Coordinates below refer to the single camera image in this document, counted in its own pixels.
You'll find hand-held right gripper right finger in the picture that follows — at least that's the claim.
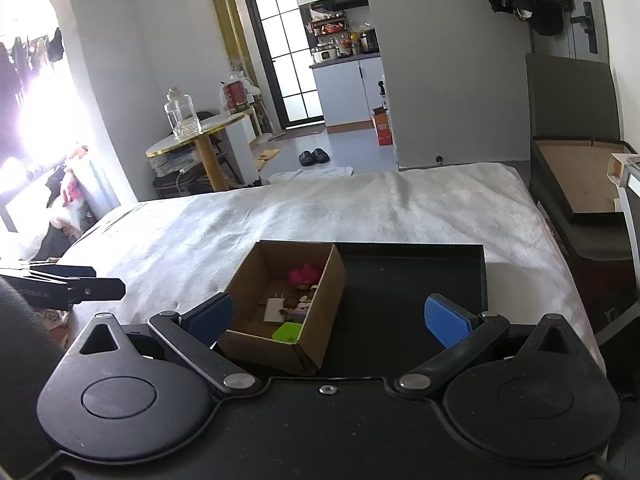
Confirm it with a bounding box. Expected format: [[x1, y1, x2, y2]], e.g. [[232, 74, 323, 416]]
[[394, 294, 571, 397]]

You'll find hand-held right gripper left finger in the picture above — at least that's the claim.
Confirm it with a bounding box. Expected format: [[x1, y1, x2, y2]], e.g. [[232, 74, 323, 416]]
[[75, 292, 263, 394]]

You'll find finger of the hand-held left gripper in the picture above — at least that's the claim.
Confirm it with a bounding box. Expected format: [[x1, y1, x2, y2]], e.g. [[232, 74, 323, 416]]
[[54, 264, 97, 279], [62, 276, 127, 307]]

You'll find black tray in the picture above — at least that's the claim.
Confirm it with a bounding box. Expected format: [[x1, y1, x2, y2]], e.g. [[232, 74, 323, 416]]
[[320, 241, 488, 381]]

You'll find white charger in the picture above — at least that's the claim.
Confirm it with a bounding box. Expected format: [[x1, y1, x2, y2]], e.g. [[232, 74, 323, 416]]
[[262, 297, 286, 326]]

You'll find pink dinosaur toy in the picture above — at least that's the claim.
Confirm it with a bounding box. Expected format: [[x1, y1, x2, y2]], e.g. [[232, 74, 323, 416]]
[[287, 262, 323, 287]]

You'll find cardboard box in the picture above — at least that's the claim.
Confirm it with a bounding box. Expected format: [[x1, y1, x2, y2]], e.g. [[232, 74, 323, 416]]
[[216, 240, 347, 377]]

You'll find green plastic piece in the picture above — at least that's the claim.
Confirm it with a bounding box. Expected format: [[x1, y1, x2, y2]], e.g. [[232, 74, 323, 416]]
[[271, 322, 305, 345]]

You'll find pink white cloth pile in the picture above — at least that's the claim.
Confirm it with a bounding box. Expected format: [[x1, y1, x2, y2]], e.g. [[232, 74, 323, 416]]
[[46, 144, 97, 233]]

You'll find white blanket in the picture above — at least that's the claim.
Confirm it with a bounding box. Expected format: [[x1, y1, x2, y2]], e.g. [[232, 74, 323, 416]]
[[60, 161, 596, 376]]

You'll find round gold table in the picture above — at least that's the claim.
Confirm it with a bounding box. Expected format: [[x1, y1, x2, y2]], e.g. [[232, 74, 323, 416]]
[[145, 110, 248, 193]]

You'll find glass jar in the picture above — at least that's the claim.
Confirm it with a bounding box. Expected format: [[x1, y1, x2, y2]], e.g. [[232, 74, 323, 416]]
[[164, 86, 202, 141]]

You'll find orange box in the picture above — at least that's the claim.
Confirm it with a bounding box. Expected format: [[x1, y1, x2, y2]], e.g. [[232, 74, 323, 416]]
[[371, 107, 394, 147]]

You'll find white floor stand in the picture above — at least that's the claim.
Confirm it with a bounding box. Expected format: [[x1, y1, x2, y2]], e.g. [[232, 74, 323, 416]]
[[250, 99, 274, 141]]

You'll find hanging laundry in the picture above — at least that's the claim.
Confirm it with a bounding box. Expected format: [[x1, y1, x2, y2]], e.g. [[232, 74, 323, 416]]
[[0, 27, 66, 107]]

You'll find red canister in plastic bag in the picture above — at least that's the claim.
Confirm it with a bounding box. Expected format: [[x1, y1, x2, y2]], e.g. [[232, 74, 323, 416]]
[[220, 74, 263, 116]]

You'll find white kitchen cabinet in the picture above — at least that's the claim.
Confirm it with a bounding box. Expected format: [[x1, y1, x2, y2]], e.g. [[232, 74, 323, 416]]
[[310, 55, 388, 128]]

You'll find dark storage bench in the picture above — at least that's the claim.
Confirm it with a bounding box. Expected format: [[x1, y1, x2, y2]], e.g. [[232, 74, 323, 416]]
[[525, 52, 640, 341]]

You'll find black framed glass door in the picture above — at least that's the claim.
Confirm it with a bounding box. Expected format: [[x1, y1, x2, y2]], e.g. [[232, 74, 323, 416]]
[[243, 0, 328, 131]]

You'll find kitchen spice rack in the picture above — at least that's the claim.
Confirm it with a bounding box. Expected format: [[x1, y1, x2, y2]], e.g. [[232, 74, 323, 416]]
[[307, 7, 351, 37]]

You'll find range hood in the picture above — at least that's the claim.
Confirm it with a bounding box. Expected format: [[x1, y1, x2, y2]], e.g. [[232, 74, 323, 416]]
[[300, 0, 369, 11]]

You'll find black door handle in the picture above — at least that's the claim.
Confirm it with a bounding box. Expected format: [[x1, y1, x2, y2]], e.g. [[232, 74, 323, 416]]
[[570, 2, 599, 55]]

